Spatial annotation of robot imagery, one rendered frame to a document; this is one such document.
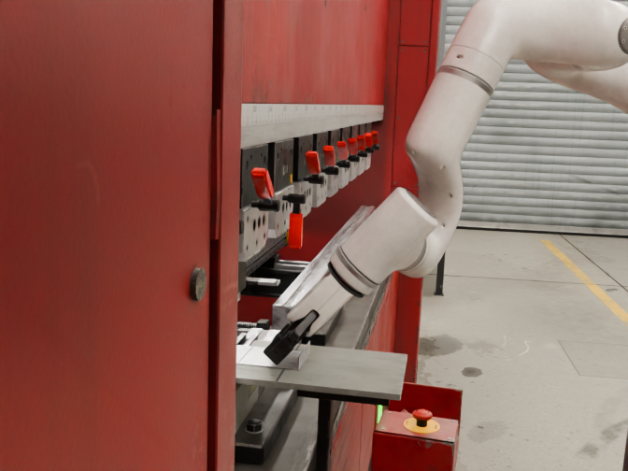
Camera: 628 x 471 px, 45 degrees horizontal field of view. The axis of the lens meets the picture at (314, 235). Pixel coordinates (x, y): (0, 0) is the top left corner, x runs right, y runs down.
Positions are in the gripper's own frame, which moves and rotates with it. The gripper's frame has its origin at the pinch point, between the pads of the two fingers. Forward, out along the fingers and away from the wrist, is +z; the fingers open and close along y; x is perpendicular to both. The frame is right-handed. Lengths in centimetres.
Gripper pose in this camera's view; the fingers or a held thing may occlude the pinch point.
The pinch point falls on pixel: (281, 344)
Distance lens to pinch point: 121.0
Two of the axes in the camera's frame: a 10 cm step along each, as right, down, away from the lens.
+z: -6.7, 7.0, 2.5
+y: -1.8, 1.7, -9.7
